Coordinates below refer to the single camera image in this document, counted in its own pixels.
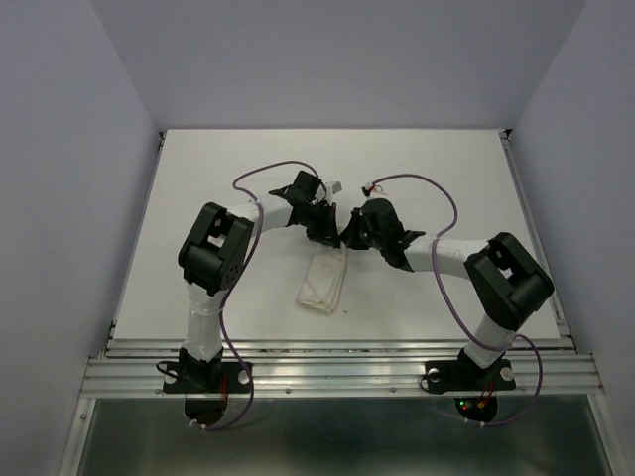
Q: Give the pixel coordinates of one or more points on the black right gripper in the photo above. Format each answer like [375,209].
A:
[347,235]

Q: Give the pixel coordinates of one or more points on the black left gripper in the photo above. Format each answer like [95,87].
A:
[327,233]

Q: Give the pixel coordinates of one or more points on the white cloth napkin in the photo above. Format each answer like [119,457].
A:
[321,287]

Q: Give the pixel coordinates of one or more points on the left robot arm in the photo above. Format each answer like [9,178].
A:
[214,257]

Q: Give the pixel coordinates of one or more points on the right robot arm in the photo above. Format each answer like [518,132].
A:
[508,281]

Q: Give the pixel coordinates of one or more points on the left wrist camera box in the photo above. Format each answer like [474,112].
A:
[328,190]

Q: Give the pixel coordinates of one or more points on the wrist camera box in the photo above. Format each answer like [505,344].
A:
[328,190]
[373,190]

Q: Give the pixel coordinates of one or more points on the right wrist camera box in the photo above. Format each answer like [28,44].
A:
[373,190]

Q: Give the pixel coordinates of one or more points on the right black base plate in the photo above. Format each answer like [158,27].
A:
[443,376]

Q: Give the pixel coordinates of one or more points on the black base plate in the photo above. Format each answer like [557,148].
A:
[215,378]
[443,376]

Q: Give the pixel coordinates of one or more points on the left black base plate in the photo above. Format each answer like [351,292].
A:
[215,378]

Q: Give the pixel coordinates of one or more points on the aluminium right side rail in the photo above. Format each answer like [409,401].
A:
[555,303]

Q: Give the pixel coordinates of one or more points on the aluminium rail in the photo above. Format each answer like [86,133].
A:
[555,303]
[339,369]

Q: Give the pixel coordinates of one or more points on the aluminium front rail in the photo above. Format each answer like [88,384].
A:
[339,369]

